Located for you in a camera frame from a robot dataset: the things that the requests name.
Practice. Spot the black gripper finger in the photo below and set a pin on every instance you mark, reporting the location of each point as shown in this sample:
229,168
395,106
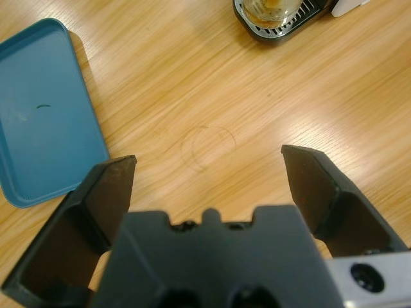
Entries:
337,208
74,224

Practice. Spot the white capsule coffee machine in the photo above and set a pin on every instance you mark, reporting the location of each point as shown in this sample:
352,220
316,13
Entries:
273,35

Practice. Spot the clear drinking glass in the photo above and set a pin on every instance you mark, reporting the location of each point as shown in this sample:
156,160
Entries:
269,14

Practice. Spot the teal plastic tray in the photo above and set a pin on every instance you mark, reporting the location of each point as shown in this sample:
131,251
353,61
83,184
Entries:
41,128

